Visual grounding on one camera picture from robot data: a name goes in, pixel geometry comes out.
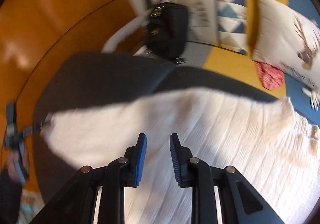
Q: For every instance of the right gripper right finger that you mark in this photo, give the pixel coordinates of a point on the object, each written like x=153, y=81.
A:
x=239, y=200

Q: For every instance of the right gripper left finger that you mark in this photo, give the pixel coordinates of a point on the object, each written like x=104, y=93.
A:
x=96, y=195

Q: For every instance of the cream knitted sweater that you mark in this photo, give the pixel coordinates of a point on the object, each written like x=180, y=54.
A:
x=274, y=148

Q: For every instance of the person's left hand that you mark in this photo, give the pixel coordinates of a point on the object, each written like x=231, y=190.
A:
x=12, y=158

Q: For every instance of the pink cloth on sofa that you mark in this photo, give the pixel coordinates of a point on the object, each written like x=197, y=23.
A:
x=270, y=77

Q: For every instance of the white glove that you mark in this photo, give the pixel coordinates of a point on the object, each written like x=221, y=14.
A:
x=314, y=98

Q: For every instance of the blue yellow grey sofa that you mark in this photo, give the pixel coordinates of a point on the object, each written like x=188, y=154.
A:
x=240, y=71

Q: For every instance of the deer print cushion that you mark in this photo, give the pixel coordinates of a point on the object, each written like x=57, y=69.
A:
x=288, y=41

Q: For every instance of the black handbag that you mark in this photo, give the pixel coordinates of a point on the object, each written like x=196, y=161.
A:
x=167, y=31

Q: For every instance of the triangle pattern cushion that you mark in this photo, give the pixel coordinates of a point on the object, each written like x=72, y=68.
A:
x=220, y=23

